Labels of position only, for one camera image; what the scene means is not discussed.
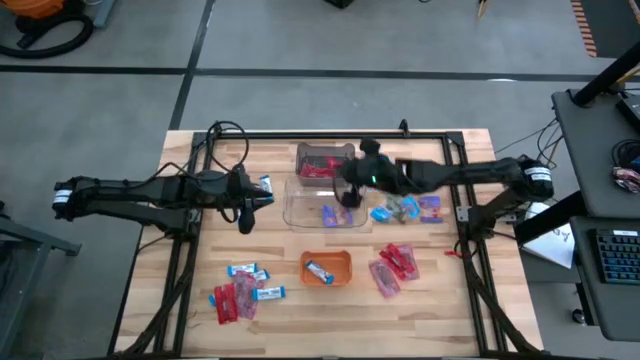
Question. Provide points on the grey box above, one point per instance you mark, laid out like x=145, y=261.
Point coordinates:
x=104, y=12

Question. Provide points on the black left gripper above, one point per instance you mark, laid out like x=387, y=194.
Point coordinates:
x=242, y=197

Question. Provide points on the backlit black keyboard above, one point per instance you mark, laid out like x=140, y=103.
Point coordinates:
x=620, y=255

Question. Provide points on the grey plastic bin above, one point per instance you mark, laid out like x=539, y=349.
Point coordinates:
x=320, y=150

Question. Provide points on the candy pile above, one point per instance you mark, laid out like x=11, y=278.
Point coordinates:
x=627, y=179

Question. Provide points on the black pole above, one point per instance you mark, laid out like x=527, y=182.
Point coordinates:
x=605, y=75

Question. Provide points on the dark mat orange edge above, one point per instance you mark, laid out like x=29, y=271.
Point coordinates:
x=615, y=25

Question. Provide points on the black aluminium table frame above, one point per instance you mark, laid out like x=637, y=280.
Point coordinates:
x=320, y=135

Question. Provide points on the silver bracket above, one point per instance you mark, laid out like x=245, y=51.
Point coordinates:
x=463, y=214

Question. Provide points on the orange vacuum cleaner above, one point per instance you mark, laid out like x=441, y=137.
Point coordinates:
x=35, y=7

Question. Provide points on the yellow stick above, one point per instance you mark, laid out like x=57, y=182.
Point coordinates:
x=481, y=9

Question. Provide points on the orange plastic bin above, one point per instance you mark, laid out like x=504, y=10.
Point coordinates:
x=342, y=265

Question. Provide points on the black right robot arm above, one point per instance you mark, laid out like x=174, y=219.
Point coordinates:
x=475, y=172

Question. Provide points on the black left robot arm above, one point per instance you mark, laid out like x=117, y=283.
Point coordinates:
x=150, y=190

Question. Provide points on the black desk base beam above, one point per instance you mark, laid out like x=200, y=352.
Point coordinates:
x=550, y=217

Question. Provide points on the caster wheel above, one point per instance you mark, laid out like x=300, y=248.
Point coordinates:
x=578, y=316

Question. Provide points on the grey metal table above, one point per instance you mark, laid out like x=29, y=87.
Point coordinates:
x=50, y=241

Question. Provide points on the black equipment base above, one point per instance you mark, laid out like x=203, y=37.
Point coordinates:
x=340, y=3

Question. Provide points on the white paper sheet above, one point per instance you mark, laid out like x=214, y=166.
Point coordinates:
x=555, y=245

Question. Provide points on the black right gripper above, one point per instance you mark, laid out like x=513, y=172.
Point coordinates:
x=370, y=172

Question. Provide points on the red tag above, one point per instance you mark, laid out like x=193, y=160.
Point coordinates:
x=452, y=254

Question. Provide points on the clear packets inside bin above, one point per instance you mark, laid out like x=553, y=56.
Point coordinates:
x=300, y=215

